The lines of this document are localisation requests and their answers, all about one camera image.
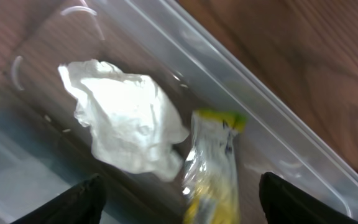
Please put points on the white tissue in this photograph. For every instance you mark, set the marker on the white tissue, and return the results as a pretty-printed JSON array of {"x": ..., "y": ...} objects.
[{"x": 132, "y": 121}]

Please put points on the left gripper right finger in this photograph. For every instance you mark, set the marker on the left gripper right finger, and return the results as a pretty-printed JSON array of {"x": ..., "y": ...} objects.
[{"x": 284, "y": 203}]

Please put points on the clear plastic bin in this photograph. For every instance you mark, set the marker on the clear plastic bin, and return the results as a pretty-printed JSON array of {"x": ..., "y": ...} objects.
[{"x": 289, "y": 67}]

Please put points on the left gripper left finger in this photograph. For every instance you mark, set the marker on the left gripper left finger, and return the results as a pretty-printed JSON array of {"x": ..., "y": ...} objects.
[{"x": 81, "y": 204}]

